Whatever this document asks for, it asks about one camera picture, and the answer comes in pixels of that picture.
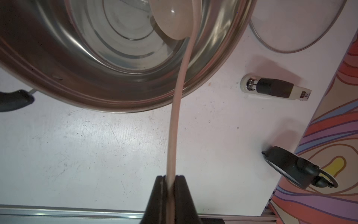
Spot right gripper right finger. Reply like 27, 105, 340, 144
174, 175, 202, 224

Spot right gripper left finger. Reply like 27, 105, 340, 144
140, 176, 167, 224

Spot stainless steel pot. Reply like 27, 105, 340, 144
0, 0, 257, 114

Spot cream plastic ladle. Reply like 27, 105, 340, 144
149, 0, 202, 224

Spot glass pot lid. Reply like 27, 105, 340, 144
249, 1, 346, 54

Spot black alarm clock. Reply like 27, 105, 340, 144
262, 146, 339, 189

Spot black white stapler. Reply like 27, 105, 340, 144
240, 73, 312, 101

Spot aluminium rail front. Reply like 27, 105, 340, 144
1, 204, 278, 224

